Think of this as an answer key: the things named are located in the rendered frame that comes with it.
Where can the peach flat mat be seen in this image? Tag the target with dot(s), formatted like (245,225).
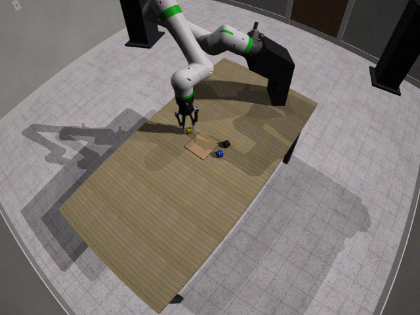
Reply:
(202,145)

